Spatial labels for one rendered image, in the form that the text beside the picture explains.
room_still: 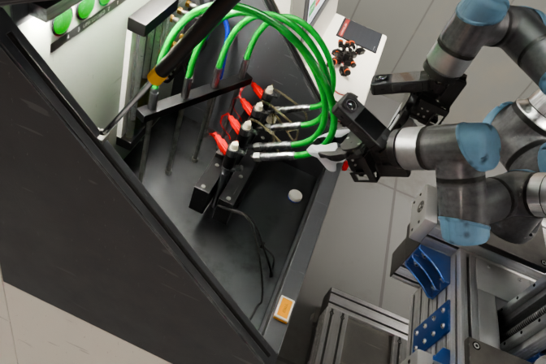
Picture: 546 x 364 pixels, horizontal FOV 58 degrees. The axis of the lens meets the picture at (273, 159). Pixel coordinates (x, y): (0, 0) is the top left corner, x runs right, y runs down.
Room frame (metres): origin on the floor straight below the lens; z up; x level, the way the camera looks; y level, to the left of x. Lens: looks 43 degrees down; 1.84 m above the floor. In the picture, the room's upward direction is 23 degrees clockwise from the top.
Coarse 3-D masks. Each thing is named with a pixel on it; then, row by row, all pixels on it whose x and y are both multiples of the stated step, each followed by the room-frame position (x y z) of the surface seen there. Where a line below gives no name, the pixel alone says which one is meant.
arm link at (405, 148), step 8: (408, 128) 0.70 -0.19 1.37; (416, 128) 0.69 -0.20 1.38; (400, 136) 0.68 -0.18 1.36; (408, 136) 0.67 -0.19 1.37; (416, 136) 0.67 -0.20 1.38; (400, 144) 0.67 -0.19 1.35; (408, 144) 0.66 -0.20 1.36; (400, 152) 0.66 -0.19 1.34; (408, 152) 0.65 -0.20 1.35; (400, 160) 0.66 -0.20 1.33; (408, 160) 0.65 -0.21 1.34; (416, 160) 0.65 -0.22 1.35; (408, 168) 0.66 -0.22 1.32; (416, 168) 0.65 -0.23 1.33
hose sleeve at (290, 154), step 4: (272, 152) 0.77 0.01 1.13; (276, 152) 0.76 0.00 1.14; (280, 152) 0.76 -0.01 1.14; (284, 152) 0.76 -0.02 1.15; (288, 152) 0.76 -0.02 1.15; (292, 152) 0.76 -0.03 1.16; (260, 156) 0.76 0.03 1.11; (264, 156) 0.76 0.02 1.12; (268, 156) 0.76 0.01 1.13; (272, 156) 0.75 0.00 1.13; (276, 156) 0.75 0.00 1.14; (280, 156) 0.75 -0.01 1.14; (284, 156) 0.75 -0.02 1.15; (288, 156) 0.75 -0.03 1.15; (292, 156) 0.75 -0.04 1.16; (264, 160) 0.75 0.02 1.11; (268, 160) 0.75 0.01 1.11; (272, 160) 0.75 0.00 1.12; (276, 160) 0.76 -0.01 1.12
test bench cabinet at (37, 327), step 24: (24, 312) 0.43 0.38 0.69; (48, 312) 0.43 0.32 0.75; (24, 336) 0.43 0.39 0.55; (48, 336) 0.43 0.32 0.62; (72, 336) 0.42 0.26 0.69; (96, 336) 0.42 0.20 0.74; (24, 360) 0.43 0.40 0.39; (48, 360) 0.43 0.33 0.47; (72, 360) 0.42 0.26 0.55; (96, 360) 0.42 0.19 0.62; (120, 360) 0.42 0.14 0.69; (144, 360) 0.42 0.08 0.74
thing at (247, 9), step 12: (192, 12) 0.77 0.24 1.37; (252, 12) 0.76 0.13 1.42; (264, 12) 0.77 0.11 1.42; (180, 24) 0.77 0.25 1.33; (276, 24) 0.76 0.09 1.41; (168, 36) 0.77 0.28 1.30; (288, 36) 0.76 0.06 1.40; (168, 48) 0.77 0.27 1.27; (300, 48) 0.76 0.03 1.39; (312, 60) 0.76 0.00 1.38; (324, 84) 0.75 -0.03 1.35; (336, 120) 0.75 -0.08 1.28; (324, 144) 0.75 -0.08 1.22; (300, 156) 0.75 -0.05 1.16
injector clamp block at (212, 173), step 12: (264, 120) 1.04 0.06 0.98; (264, 132) 0.99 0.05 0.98; (252, 156) 0.88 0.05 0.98; (216, 168) 0.80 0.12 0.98; (252, 168) 0.85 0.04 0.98; (204, 180) 0.75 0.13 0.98; (216, 180) 0.76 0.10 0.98; (240, 180) 0.79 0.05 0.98; (204, 192) 0.72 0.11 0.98; (228, 192) 0.75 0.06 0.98; (240, 192) 0.76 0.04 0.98; (192, 204) 0.72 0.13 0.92; (204, 204) 0.72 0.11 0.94; (228, 204) 0.72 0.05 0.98; (216, 216) 0.72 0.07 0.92; (228, 216) 0.72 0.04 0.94
